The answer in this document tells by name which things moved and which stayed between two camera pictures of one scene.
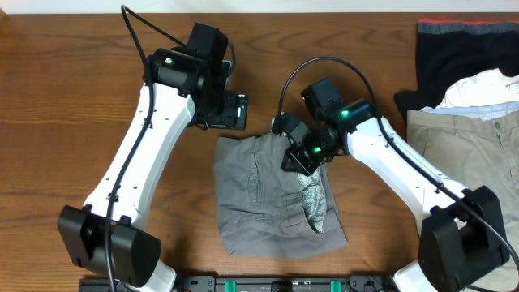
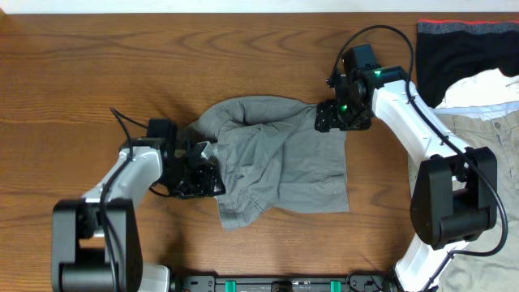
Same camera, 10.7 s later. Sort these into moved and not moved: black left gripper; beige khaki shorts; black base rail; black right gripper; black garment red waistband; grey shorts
Moved: grey shorts; black left gripper; black right gripper
Not moved: black garment red waistband; beige khaki shorts; black base rail
